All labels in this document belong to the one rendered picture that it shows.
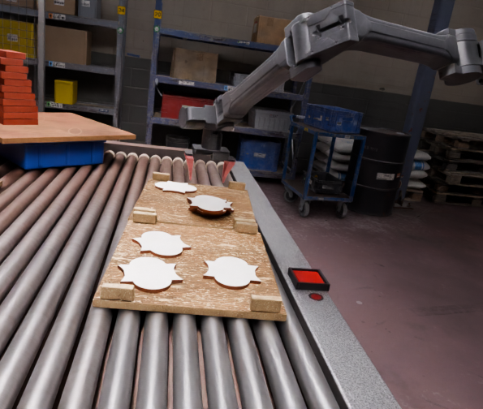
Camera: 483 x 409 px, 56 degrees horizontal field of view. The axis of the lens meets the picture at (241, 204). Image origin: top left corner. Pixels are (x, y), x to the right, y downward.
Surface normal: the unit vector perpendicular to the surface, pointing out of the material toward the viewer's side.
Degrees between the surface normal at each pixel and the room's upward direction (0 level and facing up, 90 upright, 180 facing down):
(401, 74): 90
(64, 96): 90
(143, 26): 90
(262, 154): 90
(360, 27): 62
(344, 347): 0
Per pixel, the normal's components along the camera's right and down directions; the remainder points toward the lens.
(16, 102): 0.74, 0.29
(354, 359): 0.14, -0.95
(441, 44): 0.51, -0.15
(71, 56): 0.15, 0.32
